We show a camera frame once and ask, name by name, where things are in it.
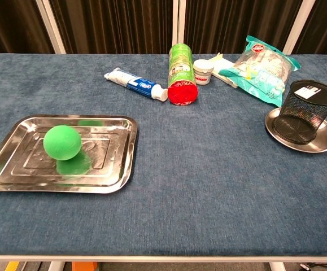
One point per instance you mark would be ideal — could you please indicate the green ball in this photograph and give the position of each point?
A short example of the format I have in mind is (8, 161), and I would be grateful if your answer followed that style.
(62, 142)

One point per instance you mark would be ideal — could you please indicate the black mesh cup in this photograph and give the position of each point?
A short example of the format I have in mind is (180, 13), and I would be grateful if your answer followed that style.
(304, 115)

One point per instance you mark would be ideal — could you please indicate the rectangular steel tray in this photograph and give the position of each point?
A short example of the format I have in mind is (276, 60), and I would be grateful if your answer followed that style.
(109, 158)

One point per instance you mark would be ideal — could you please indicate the white blue toothpaste tube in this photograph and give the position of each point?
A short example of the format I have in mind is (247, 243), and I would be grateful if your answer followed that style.
(135, 83)

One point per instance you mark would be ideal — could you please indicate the green chips can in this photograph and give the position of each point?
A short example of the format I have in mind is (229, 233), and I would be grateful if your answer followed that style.
(181, 73)

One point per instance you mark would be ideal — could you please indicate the blue felt table cover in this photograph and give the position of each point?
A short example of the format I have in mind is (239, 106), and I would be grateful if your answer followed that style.
(208, 183)

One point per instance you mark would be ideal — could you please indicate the small white jar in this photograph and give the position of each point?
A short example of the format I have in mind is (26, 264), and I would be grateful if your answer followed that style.
(203, 72)

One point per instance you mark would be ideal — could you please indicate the beige flat packet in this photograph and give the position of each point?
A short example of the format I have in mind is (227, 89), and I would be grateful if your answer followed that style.
(222, 72)

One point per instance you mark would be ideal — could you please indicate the teal snack bag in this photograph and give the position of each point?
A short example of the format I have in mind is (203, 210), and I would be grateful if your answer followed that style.
(265, 73)

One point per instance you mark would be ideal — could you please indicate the dark pleated curtain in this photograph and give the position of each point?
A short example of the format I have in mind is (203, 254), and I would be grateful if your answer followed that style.
(325, 25)
(236, 22)
(13, 25)
(115, 25)

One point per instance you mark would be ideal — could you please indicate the round steel plate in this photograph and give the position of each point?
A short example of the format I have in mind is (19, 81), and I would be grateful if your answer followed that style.
(325, 141)

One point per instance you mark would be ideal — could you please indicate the white frame post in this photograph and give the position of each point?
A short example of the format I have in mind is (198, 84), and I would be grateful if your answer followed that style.
(51, 28)
(298, 28)
(178, 22)

